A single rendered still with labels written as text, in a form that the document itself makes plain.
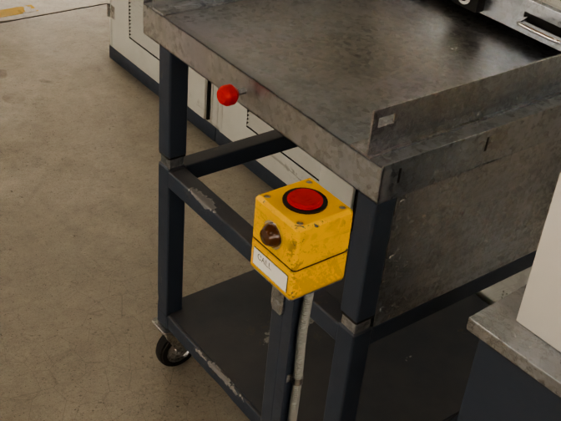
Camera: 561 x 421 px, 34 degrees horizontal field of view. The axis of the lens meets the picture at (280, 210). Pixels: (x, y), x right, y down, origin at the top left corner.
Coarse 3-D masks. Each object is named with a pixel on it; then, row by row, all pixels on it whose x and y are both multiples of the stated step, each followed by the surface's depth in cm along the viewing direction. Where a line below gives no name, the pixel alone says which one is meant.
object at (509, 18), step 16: (496, 0) 156; (512, 0) 154; (528, 0) 151; (496, 16) 157; (512, 16) 155; (544, 16) 149; (560, 16) 147; (528, 32) 153; (544, 32) 150; (560, 32) 148; (560, 48) 149
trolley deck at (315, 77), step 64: (256, 0) 162; (320, 0) 164; (384, 0) 167; (448, 0) 170; (192, 64) 149; (256, 64) 140; (320, 64) 142; (384, 64) 144; (448, 64) 146; (512, 64) 148; (320, 128) 126; (512, 128) 131; (384, 192) 120
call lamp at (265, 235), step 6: (270, 222) 99; (264, 228) 98; (270, 228) 98; (276, 228) 98; (264, 234) 98; (270, 234) 98; (276, 234) 98; (264, 240) 99; (270, 240) 98; (276, 240) 98; (282, 240) 98; (270, 246) 99; (276, 246) 99
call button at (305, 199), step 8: (296, 192) 100; (304, 192) 100; (312, 192) 100; (288, 200) 99; (296, 200) 99; (304, 200) 99; (312, 200) 99; (320, 200) 99; (304, 208) 98; (312, 208) 98
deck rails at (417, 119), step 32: (160, 0) 154; (192, 0) 158; (224, 0) 159; (544, 64) 134; (448, 96) 123; (480, 96) 128; (512, 96) 133; (544, 96) 138; (384, 128) 118; (416, 128) 123; (448, 128) 127
